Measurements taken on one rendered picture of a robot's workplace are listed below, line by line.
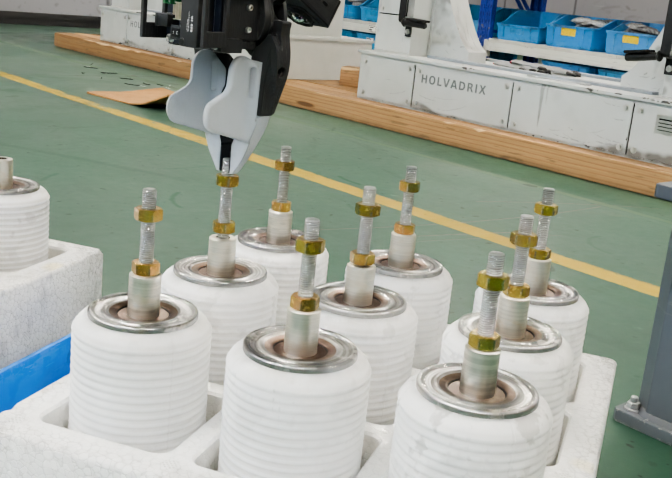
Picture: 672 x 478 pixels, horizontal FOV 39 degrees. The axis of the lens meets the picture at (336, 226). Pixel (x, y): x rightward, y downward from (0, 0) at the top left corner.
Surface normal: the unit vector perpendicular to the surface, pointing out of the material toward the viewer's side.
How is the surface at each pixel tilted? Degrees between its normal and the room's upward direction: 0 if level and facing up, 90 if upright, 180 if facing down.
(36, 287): 90
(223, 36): 90
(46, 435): 0
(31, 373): 88
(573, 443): 0
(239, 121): 91
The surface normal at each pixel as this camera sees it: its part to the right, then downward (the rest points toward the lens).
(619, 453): 0.10, -0.96
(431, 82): -0.75, 0.09
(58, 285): 0.94, 0.17
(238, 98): 0.75, 0.25
